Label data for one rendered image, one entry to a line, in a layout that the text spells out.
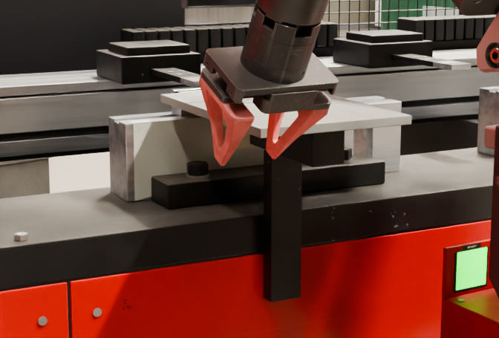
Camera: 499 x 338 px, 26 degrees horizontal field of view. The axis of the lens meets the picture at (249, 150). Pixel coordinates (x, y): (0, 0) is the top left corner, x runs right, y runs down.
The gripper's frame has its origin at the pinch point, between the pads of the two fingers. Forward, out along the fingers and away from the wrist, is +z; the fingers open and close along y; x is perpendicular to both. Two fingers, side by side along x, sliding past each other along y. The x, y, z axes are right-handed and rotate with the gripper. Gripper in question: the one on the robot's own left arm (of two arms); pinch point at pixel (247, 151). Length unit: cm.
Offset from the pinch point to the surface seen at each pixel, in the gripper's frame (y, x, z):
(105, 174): -169, -321, 275
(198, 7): -13.9, -34.9, 6.0
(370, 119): -18.7, -5.6, 2.5
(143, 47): -16, -50, 21
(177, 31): -30, -65, 28
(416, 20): -76, -61, 26
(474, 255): -34.7, 1.6, 18.3
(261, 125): -7.1, -8.1, 3.7
